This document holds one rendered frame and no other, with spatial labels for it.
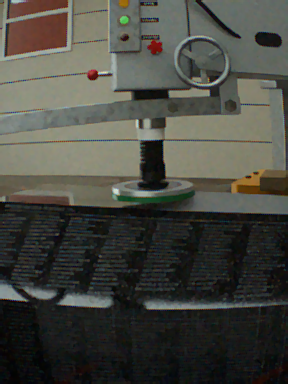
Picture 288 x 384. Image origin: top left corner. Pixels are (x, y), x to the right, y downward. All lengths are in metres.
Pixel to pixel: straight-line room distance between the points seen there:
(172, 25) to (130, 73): 0.17
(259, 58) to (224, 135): 6.31
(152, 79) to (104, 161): 6.95
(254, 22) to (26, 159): 7.65
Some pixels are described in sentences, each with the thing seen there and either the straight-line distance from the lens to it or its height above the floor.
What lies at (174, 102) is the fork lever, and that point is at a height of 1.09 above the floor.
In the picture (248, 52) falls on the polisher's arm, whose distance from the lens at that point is 1.54.
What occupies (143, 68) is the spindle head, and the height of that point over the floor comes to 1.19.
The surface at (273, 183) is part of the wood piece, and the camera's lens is 2.06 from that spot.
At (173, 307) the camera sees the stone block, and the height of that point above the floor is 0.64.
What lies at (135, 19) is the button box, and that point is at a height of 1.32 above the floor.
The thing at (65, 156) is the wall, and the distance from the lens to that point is 8.66.
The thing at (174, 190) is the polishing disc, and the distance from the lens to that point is 1.52.
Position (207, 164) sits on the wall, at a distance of 7.93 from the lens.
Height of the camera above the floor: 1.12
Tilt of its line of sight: 9 degrees down
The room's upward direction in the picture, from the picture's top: 2 degrees counter-clockwise
